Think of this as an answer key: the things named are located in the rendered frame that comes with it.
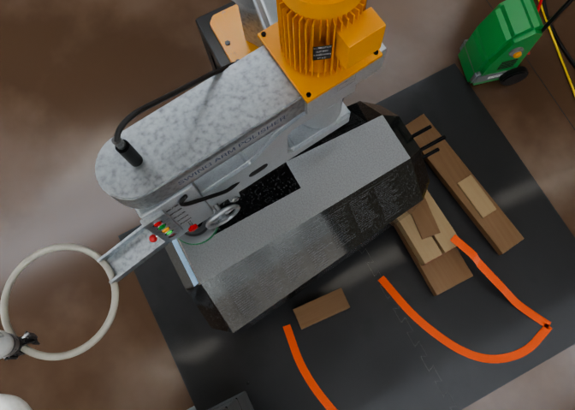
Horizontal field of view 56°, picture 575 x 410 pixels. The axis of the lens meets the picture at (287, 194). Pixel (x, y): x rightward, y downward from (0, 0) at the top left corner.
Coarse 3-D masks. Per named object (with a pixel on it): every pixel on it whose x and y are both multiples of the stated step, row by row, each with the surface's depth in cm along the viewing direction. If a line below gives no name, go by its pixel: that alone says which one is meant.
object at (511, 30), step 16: (512, 0) 297; (528, 0) 295; (496, 16) 303; (512, 16) 296; (528, 16) 293; (480, 32) 317; (496, 32) 305; (512, 32) 296; (528, 32) 293; (464, 48) 338; (480, 48) 320; (496, 48) 306; (512, 48) 302; (528, 48) 307; (464, 64) 342; (480, 64) 323; (496, 64) 319; (512, 64) 324; (480, 80) 337; (512, 80) 337
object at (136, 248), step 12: (144, 228) 228; (132, 240) 232; (144, 240) 230; (108, 252) 229; (120, 252) 233; (132, 252) 231; (144, 252) 230; (156, 252) 228; (120, 264) 232; (132, 264) 226; (120, 276) 228
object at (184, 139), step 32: (256, 64) 167; (192, 96) 165; (224, 96) 165; (256, 96) 164; (288, 96) 164; (320, 96) 167; (128, 128) 163; (160, 128) 163; (192, 128) 162; (224, 128) 162; (256, 128) 163; (96, 160) 161; (160, 160) 160; (192, 160) 160; (224, 160) 170; (128, 192) 158; (160, 192) 162
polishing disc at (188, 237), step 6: (204, 222) 241; (216, 222) 241; (204, 228) 240; (186, 234) 240; (192, 234) 240; (198, 234) 240; (204, 234) 240; (210, 234) 240; (186, 240) 239; (192, 240) 239; (198, 240) 239; (204, 240) 239
